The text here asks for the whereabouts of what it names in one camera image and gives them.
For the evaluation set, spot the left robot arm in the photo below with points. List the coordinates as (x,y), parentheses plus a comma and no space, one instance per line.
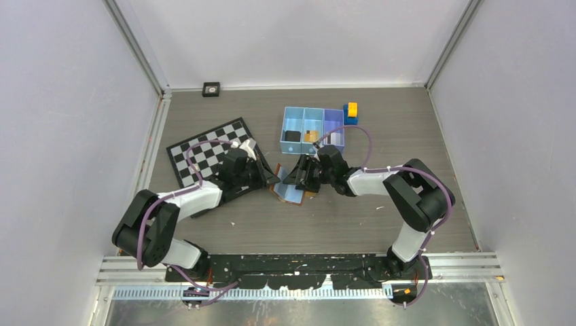
(146,230)

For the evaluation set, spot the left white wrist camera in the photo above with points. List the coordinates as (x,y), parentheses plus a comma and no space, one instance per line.
(248,146)

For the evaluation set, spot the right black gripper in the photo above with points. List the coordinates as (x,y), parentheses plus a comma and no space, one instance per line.
(295,176)

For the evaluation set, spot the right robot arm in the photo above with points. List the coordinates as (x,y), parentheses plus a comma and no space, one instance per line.
(421,199)

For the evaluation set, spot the purple right bin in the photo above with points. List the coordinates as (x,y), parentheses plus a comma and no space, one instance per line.
(333,118)

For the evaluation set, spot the blue yellow toy block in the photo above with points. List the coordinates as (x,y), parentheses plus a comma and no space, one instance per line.
(350,113)

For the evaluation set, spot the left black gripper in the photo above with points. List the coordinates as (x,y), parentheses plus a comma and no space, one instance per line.
(265,177)

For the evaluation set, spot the light blue left bin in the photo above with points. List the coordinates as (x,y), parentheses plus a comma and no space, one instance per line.
(292,120)

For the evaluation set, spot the orange card in bin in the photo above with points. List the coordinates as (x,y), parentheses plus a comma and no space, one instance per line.
(311,136)

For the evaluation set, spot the black white chessboard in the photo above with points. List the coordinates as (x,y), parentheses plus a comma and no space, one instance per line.
(196,161)

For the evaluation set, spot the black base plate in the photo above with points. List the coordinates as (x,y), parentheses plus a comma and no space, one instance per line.
(300,271)

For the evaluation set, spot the silver black card in bin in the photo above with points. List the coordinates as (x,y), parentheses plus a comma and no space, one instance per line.
(334,139)

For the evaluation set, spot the brown leather card holder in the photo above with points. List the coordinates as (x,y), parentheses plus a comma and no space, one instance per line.
(288,193)

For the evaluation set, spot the small black square box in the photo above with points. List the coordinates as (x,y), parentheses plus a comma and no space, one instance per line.
(211,89)

